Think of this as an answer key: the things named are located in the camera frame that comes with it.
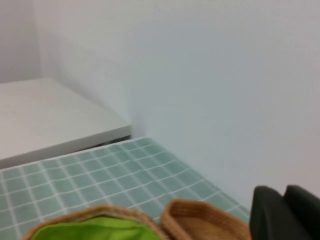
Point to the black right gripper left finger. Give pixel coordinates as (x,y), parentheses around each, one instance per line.
(270,217)

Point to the white side table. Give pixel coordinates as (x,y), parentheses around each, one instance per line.
(50,120)

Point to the wicker basket body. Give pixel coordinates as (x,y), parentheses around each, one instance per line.
(112,210)

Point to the small woven basket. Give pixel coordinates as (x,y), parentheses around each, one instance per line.
(200,225)

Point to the green fabric basket lining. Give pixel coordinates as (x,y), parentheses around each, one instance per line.
(100,230)

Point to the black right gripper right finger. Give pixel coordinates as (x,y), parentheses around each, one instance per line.
(307,215)

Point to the green checked tablecloth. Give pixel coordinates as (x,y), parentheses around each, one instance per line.
(100,175)

